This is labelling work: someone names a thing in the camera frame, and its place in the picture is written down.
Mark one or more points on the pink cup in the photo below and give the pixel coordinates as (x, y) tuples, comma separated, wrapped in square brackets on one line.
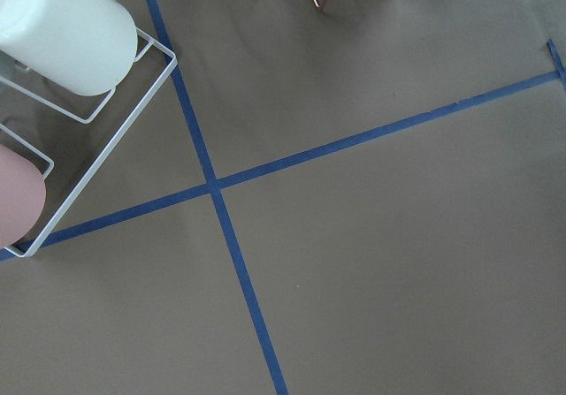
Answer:
[(23, 195)]

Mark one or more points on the white cup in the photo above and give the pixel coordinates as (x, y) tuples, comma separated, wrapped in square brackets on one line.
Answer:
[(85, 46)]

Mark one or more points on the white wire rack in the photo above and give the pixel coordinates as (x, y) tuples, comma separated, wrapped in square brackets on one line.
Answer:
[(27, 248)]

